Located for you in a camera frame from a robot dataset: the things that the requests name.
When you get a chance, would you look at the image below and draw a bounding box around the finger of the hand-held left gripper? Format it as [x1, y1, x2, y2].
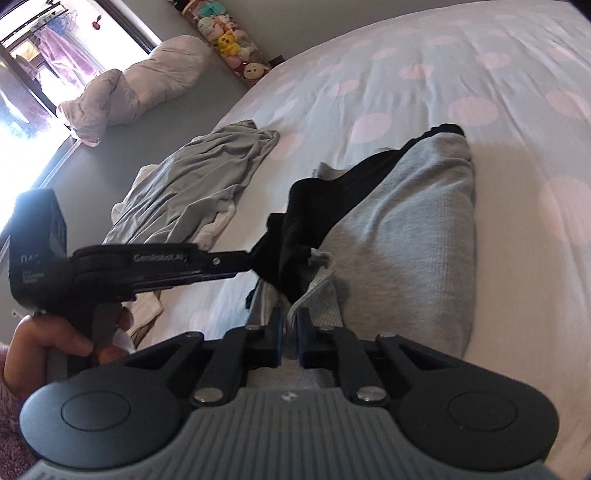
[185, 249, 260, 283]

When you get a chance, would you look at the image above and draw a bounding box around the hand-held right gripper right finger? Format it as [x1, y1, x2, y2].
[295, 308, 458, 407]

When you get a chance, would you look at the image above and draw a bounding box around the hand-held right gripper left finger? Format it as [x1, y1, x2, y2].
[121, 307, 284, 408]

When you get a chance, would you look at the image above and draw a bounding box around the person's left hand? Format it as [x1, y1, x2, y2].
[4, 307, 136, 398]

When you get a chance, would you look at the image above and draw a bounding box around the white cloth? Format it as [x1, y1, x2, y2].
[111, 165, 238, 352]

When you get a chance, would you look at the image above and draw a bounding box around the grey t-shirt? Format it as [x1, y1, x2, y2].
[102, 119, 280, 252]

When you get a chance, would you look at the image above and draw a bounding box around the window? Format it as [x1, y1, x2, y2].
[0, 0, 160, 259]

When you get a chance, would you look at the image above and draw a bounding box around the pink duvet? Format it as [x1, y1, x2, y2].
[58, 34, 215, 145]

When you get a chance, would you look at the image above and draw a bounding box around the purple hanging laundry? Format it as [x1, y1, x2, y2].
[34, 25, 95, 79]

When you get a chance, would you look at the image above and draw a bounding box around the clear tube of plush toys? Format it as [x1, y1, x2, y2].
[168, 0, 273, 88]

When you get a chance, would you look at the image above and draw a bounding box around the pink polka dot bed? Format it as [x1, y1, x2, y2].
[129, 0, 591, 416]

